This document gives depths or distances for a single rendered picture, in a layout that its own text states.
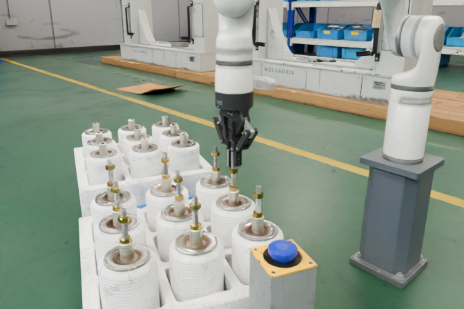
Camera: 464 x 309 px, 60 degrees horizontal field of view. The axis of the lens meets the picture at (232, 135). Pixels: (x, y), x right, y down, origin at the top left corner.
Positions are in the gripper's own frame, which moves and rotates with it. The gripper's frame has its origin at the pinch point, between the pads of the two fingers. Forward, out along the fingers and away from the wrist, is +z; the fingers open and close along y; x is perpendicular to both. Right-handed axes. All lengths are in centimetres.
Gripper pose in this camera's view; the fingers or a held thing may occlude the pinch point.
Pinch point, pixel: (234, 158)
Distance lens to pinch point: 81.9
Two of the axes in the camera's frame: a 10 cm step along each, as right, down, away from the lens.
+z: 0.0, 9.5, 3.0
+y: 5.6, 2.5, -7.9
